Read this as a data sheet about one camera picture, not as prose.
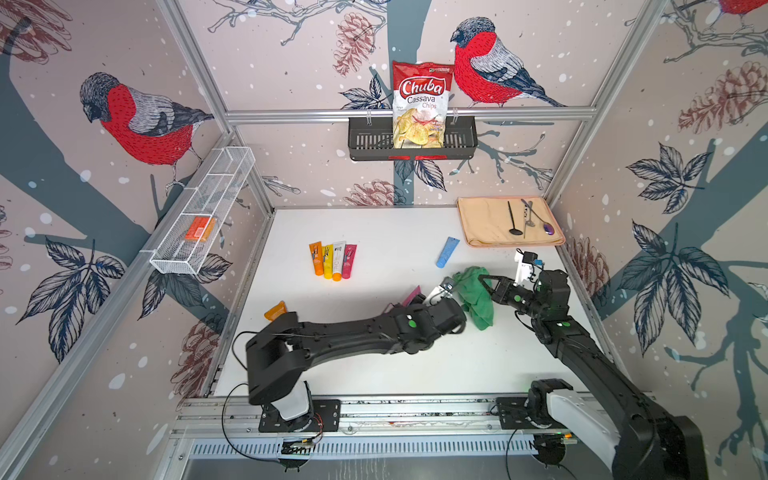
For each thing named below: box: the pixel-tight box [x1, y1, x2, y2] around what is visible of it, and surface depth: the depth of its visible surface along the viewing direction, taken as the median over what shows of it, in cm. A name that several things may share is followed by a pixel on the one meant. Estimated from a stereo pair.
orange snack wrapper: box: [264, 300, 288, 322], surface depth 94 cm
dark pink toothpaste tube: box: [342, 244, 357, 279], surface depth 106 cm
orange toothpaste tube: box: [308, 241, 324, 277], surface depth 106 cm
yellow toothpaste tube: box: [322, 244, 334, 280], surface depth 103 cm
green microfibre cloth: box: [452, 266, 494, 331], surface depth 83 cm
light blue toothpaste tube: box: [436, 236, 460, 269], surface depth 109 cm
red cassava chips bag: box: [392, 60, 455, 149], surface depth 87 cm
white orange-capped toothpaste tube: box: [332, 240, 346, 282], surface depth 104 cm
